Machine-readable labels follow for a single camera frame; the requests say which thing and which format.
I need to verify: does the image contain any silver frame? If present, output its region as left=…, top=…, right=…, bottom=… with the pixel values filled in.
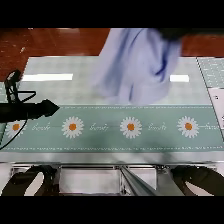
left=0, top=161, right=224, bottom=197

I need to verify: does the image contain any light blue shirt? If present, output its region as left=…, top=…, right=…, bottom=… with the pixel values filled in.
left=91, top=28, right=184, bottom=106

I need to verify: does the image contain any black cable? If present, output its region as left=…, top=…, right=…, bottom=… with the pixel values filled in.
left=0, top=119, right=29, bottom=151

